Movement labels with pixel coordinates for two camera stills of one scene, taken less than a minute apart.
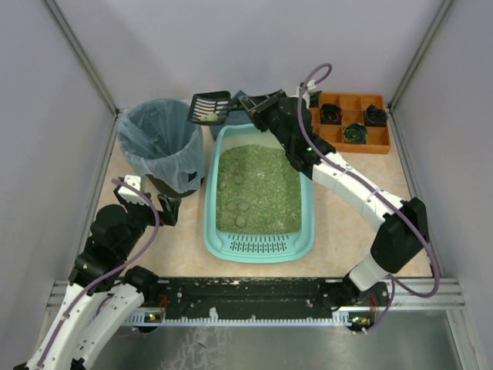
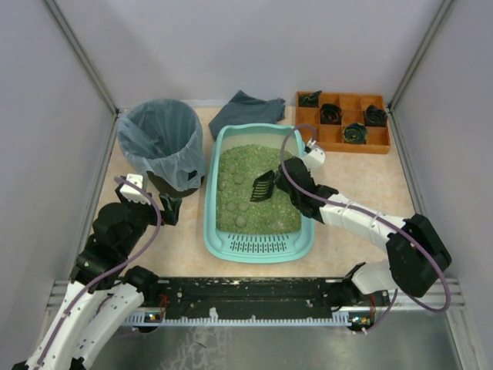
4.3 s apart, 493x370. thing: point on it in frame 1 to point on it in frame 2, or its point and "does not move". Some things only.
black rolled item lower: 355,133 does not move
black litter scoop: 212,107 to 263,187
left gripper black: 152,208 does not move
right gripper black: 263,114 to 284,176
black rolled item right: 374,116 does not move
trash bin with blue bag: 157,138 does not move
